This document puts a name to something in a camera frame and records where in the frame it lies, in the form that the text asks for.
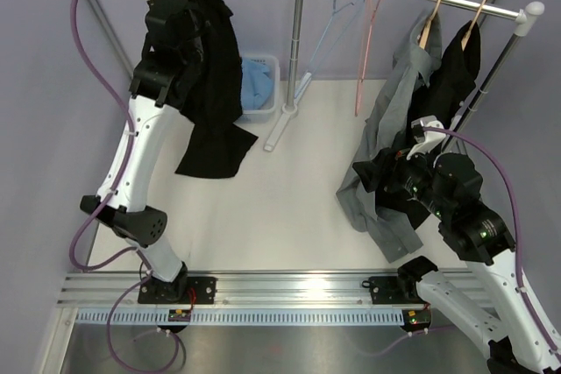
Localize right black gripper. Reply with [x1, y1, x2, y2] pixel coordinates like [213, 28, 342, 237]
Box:
[352, 138, 450, 219]

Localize pink wire hanger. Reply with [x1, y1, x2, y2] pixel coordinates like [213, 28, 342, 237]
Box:
[354, 0, 382, 116]

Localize blue wire hanger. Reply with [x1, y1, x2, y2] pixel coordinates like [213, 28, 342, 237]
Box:
[295, 0, 366, 103]

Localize light blue shirt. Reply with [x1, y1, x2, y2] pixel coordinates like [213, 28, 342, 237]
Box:
[240, 58, 273, 110]

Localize black shirt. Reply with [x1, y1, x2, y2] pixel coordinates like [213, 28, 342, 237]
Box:
[175, 0, 258, 180]
[376, 19, 483, 230]

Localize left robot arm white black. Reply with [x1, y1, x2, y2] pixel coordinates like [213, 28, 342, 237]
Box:
[80, 0, 206, 303]

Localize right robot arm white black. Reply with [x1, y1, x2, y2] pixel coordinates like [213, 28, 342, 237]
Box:
[352, 151, 560, 373]

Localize grey shirt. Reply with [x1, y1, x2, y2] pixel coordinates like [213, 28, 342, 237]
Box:
[336, 10, 442, 263]

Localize black shirt on wooden hanger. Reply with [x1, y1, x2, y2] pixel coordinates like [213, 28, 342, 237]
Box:
[376, 19, 483, 230]

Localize wooden hanger with grey shirt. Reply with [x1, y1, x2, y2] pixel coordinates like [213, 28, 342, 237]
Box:
[418, 0, 442, 49]

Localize wooden hanger with black shirt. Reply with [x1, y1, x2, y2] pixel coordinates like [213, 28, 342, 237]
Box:
[461, 0, 487, 50]

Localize white plastic basket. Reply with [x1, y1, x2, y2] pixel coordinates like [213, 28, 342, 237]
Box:
[238, 54, 281, 123]

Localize metal clothes rack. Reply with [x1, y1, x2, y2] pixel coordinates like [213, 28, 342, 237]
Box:
[264, 0, 545, 152]

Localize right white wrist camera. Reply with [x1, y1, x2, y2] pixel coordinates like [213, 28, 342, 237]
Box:
[407, 116, 446, 160]

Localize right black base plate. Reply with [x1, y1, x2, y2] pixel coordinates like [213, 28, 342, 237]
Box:
[361, 275, 423, 304]

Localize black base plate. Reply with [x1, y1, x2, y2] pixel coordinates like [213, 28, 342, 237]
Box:
[138, 276, 217, 305]
[361, 275, 423, 304]

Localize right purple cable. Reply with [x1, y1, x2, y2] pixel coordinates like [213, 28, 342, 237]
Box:
[422, 126, 561, 357]

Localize purple cable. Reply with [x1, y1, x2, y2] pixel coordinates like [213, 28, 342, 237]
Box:
[422, 126, 561, 357]
[67, 0, 185, 370]

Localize aluminium mounting rail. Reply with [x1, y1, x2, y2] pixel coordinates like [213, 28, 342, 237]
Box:
[56, 271, 423, 309]

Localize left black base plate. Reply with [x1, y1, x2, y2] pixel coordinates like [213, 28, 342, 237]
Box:
[138, 276, 217, 305]

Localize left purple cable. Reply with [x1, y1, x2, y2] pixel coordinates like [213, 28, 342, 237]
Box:
[67, 0, 185, 370]

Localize white slotted cable duct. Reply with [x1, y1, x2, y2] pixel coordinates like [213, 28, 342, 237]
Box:
[75, 308, 405, 327]

